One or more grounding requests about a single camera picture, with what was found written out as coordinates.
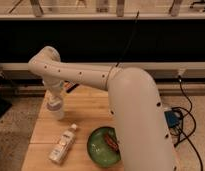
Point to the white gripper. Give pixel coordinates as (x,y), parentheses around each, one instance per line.
(55,91)

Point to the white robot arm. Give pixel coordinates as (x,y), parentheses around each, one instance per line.
(142,132)

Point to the translucent white ceramic cup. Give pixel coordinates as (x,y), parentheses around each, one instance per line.
(56,109)

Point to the dark rectangular bar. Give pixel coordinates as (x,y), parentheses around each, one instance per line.
(70,86)

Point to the wooden table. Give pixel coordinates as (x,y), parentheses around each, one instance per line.
(88,108)

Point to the white plastic bottle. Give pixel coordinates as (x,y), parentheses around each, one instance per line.
(63,145)

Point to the brown snack bar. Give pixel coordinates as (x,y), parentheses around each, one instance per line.
(111,142)

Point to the green bowl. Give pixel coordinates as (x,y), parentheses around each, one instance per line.
(99,152)

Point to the blue power box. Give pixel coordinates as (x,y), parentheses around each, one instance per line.
(171,119)

